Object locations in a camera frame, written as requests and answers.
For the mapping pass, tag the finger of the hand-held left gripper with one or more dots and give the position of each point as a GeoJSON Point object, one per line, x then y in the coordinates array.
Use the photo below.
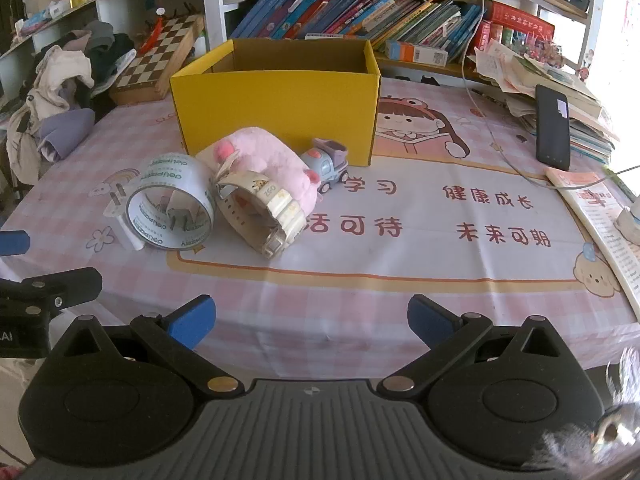
{"type": "Point", "coordinates": [12, 243]}
{"type": "Point", "coordinates": [55, 285]}

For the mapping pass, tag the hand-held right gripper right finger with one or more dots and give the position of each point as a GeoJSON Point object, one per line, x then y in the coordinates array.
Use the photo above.
{"type": "Point", "coordinates": [430, 317]}

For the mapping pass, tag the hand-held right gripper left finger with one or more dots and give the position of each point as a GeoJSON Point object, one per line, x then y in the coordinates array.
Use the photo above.
{"type": "Point", "coordinates": [192, 317]}

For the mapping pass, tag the white charger plug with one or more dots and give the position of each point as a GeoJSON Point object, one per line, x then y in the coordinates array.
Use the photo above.
{"type": "Point", "coordinates": [114, 210]}

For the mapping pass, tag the cream wrist watch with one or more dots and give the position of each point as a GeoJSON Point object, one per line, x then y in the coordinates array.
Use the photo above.
{"type": "Point", "coordinates": [285, 210]}

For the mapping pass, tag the clear packing tape roll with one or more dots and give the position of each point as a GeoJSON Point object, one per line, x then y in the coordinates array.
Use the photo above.
{"type": "Point", "coordinates": [150, 175]}

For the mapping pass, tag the pink plush toy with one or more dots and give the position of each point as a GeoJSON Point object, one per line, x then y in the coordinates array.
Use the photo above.
{"type": "Point", "coordinates": [265, 160]}

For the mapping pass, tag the grey toy car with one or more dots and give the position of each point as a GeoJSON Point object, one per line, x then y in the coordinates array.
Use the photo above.
{"type": "Point", "coordinates": [325, 162]}

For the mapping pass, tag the yellow cardboard box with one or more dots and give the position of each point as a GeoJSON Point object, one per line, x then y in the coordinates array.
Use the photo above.
{"type": "Point", "coordinates": [275, 110]}

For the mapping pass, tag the pink printed tablecloth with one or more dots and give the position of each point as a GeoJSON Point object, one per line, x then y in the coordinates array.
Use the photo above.
{"type": "Point", "coordinates": [400, 260]}

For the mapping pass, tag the white rectangular block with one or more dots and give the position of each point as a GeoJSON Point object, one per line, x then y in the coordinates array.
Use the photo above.
{"type": "Point", "coordinates": [131, 241]}

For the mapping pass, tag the pile of clothes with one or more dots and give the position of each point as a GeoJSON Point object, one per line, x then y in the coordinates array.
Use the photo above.
{"type": "Point", "coordinates": [60, 85]}

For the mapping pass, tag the open printed booklet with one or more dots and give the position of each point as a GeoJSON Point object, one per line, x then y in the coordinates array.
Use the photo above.
{"type": "Point", "coordinates": [600, 225]}

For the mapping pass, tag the wooden chessboard box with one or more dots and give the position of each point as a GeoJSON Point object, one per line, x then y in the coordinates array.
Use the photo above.
{"type": "Point", "coordinates": [150, 70]}

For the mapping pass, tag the black smartphone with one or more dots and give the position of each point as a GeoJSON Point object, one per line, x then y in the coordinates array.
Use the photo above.
{"type": "Point", "coordinates": [552, 130]}

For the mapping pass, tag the stack of papers and books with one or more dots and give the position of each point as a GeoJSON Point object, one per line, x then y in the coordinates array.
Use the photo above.
{"type": "Point", "coordinates": [590, 135]}

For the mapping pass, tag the red toy with white ball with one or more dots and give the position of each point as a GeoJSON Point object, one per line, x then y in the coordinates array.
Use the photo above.
{"type": "Point", "coordinates": [156, 27]}

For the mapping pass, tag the orange and white carton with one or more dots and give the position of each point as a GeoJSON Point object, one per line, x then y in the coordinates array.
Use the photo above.
{"type": "Point", "coordinates": [415, 53]}

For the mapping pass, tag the thick red book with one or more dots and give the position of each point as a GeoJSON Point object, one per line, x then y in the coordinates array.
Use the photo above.
{"type": "Point", "coordinates": [520, 22]}

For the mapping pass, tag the row of books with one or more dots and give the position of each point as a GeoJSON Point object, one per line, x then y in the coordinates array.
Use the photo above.
{"type": "Point", "coordinates": [325, 10]}

